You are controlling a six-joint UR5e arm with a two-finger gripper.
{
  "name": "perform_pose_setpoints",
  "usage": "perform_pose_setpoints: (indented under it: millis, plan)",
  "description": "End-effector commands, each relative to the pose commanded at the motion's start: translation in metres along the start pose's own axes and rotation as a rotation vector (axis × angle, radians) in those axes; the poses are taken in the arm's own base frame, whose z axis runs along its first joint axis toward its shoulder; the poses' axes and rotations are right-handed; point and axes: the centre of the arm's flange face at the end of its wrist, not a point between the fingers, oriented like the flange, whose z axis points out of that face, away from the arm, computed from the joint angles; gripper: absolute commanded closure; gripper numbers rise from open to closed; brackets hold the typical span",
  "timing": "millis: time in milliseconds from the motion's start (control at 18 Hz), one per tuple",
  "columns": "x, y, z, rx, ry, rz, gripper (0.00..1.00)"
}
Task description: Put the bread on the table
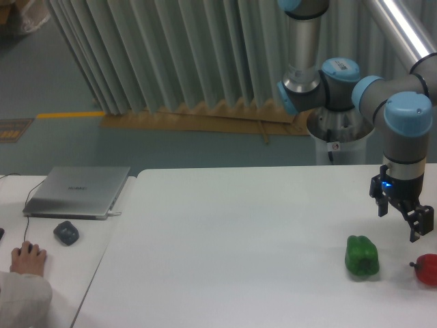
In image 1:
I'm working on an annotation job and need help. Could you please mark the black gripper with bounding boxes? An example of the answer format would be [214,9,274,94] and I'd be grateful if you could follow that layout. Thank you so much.
[369,165,434,243]

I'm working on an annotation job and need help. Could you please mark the black computer mouse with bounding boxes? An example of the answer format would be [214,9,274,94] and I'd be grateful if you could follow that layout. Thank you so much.
[18,243,35,255]

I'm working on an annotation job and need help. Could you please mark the forearm in beige sleeve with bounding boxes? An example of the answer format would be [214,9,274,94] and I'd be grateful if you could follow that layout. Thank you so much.
[1,271,53,327]

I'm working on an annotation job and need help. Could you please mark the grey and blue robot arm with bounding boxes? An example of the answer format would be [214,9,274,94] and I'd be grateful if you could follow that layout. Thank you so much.
[277,1,436,242]

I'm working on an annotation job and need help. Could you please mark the person's hand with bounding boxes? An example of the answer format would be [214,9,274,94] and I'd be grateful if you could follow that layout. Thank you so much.
[10,241,46,277]

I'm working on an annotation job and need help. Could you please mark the green bell pepper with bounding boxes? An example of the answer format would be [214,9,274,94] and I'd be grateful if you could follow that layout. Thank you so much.
[345,235,380,277]

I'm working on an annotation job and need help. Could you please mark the red bell pepper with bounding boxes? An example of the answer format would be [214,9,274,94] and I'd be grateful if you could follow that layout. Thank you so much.
[409,254,437,286]

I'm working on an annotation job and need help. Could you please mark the brown cardboard sheet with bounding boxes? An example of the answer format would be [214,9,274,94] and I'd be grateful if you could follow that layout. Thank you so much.
[100,99,311,144]

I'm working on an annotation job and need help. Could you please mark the white usb plug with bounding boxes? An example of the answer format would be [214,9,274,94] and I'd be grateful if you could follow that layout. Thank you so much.
[107,211,122,217]

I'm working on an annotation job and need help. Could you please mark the grey-green pleated curtain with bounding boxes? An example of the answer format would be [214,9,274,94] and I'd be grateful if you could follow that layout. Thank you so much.
[43,0,437,116]

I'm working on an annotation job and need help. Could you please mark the yellow floor tape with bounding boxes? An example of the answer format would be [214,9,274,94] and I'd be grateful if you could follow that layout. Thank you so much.
[36,111,104,119]

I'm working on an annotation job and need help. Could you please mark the silver closed laptop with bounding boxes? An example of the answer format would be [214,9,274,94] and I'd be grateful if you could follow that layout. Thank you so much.
[23,166,130,220]

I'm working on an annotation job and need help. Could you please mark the orange floor sign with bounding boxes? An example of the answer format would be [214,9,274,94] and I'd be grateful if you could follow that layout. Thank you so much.
[0,118,34,143]

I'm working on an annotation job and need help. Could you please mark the clear plastic bag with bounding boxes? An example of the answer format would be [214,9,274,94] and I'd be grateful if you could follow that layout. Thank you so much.
[1,1,51,36]

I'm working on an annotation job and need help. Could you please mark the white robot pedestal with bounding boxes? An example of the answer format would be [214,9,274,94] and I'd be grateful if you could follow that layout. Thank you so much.
[307,107,373,165]

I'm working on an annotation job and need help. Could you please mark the black mouse cable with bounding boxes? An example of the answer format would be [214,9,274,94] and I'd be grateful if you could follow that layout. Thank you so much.
[0,174,51,244]

